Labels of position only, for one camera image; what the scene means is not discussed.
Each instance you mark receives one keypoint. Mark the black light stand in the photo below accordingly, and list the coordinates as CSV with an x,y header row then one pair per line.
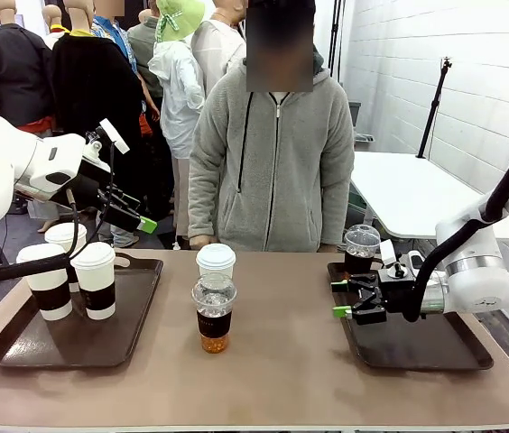
x,y
336,36

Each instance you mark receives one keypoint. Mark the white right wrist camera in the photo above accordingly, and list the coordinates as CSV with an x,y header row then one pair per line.
x,y
387,252

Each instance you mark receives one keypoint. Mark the mannequin in grey-green shirt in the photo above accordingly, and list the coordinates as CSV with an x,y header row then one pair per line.
x,y
144,54

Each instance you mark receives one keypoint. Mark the mannequin black robe yellow collar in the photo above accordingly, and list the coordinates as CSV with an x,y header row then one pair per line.
x,y
96,90

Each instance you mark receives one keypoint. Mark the mannequin with red yellow collar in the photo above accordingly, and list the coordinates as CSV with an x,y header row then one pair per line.
x,y
56,27

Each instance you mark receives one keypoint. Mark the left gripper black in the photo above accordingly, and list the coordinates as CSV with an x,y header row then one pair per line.
x,y
89,185

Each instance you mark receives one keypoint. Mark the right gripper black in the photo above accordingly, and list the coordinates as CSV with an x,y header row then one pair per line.
x,y
399,293

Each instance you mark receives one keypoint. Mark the mannequin in black jacket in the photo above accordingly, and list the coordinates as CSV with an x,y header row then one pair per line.
x,y
13,72

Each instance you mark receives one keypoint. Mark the person's right hand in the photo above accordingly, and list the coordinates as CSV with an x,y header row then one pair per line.
x,y
202,242

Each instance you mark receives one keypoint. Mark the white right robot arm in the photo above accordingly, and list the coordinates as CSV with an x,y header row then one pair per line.
x,y
480,279

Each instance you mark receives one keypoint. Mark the green sun hat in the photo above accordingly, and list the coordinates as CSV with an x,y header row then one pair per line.
x,y
180,18

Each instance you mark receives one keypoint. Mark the black tripod stand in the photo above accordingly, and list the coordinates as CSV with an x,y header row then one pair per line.
x,y
435,104

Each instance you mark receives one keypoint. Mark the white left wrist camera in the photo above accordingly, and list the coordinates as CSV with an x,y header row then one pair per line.
x,y
115,135

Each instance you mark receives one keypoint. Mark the person's left forearm grey sleeve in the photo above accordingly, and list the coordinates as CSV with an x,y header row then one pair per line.
x,y
338,203

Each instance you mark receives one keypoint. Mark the person's right forearm grey sleeve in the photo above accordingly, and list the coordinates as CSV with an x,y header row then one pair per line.
x,y
201,203

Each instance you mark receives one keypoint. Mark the person's left hand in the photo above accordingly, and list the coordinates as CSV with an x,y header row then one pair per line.
x,y
328,248

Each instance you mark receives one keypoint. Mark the green crate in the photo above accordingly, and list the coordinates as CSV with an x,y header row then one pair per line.
x,y
357,203

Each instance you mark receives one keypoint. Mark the person in grey hoodie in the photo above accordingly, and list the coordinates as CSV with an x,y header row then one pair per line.
x,y
277,180

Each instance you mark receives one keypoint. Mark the person in blue patterned shirt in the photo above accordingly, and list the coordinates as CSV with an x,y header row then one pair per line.
x,y
117,38

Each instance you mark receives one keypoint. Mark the dark brown serving tray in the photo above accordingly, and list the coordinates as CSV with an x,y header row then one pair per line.
x,y
417,343
69,343

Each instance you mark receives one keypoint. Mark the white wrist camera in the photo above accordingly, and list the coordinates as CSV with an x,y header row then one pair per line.
x,y
387,252
115,135

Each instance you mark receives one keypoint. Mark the clear iced tea cup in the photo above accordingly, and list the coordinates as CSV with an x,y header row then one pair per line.
x,y
214,311
362,252

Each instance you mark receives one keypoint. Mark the grey bin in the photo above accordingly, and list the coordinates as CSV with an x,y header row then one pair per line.
x,y
358,122

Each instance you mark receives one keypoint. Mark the mannequin in white shirt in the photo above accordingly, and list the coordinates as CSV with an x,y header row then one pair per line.
x,y
218,49

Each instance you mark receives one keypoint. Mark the white folding table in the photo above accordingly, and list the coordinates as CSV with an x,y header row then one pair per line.
x,y
408,189

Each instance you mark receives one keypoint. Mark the white paper cup black sleeve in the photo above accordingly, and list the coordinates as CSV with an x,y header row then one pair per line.
x,y
216,259
62,234
94,275
47,284

